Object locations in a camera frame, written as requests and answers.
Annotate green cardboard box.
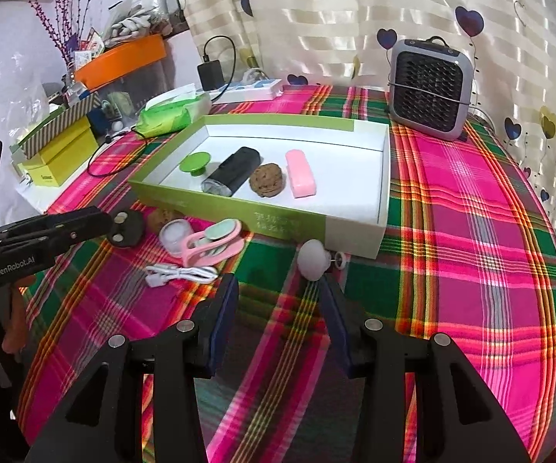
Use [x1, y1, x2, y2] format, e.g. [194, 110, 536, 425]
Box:
[128, 113, 391, 262]

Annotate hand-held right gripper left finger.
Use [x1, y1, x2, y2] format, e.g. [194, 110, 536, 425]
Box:
[24, 272, 240, 463]

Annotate yellow cardboard box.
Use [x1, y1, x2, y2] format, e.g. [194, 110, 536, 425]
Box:
[20, 116, 99, 188]

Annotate black power adapter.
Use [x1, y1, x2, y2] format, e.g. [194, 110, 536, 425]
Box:
[197, 60, 225, 91]

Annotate pink oblong case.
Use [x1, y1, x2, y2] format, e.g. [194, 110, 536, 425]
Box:
[285, 149, 317, 198]

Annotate pink green plaid tablecloth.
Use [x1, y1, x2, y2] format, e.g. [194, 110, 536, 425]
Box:
[15, 82, 556, 463]

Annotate white usb cable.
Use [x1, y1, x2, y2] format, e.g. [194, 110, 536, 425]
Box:
[144, 263, 218, 287]

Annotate black oval massager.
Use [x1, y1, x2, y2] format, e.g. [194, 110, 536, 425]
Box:
[107, 210, 146, 249]

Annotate thin black cable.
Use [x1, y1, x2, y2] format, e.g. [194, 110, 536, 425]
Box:
[87, 125, 151, 177]

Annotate grey white gloves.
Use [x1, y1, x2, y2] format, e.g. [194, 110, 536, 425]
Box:
[111, 5, 158, 39]

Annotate green tissue pack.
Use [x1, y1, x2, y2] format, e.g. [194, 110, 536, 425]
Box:
[136, 84, 212, 138]

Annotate colourful paper cards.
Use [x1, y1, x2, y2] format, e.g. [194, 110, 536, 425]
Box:
[73, 29, 107, 71]

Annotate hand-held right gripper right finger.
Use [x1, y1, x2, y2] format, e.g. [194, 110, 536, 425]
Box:
[319, 275, 532, 463]

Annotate pink clip with green pad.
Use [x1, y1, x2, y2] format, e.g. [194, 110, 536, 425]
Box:
[181, 218, 254, 267]

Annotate clear storage box orange lid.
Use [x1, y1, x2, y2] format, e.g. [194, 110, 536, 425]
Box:
[73, 34, 168, 121]

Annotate clear plastic bag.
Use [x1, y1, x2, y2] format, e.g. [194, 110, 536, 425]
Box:
[107, 0, 170, 39]

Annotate dark blue box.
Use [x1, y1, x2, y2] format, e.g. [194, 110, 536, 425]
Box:
[87, 106, 115, 137]

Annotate striped cardboard box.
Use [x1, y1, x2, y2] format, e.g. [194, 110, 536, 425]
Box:
[10, 93, 102, 160]

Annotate purple decorative branches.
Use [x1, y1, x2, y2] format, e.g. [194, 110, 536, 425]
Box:
[26, 0, 100, 71]

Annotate striped heart print curtain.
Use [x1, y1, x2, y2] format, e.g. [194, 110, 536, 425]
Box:
[169, 0, 556, 261]

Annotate white power strip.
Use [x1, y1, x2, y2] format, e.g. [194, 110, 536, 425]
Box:
[209, 78, 285, 104]

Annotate translucent white round jar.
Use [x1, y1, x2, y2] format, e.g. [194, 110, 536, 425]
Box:
[158, 219, 196, 259]

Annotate person's left hand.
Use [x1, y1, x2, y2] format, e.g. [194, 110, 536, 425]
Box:
[0, 275, 35, 354]

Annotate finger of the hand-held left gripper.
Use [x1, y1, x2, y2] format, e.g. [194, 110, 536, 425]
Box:
[0, 225, 113, 260]
[3, 206, 115, 241]

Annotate black flashlight device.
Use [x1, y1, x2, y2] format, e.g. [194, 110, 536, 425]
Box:
[201, 146, 262, 198]

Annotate white ball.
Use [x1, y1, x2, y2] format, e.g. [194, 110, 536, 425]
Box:
[296, 238, 331, 281]

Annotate green round cap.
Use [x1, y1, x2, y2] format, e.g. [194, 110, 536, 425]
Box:
[179, 152, 211, 174]

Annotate grey mini heater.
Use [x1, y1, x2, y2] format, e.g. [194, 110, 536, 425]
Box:
[388, 36, 476, 142]

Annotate brown walnut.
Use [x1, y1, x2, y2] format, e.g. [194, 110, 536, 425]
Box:
[249, 163, 286, 199]
[147, 207, 185, 232]

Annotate black adapter cable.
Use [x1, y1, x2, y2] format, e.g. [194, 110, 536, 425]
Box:
[203, 35, 237, 80]

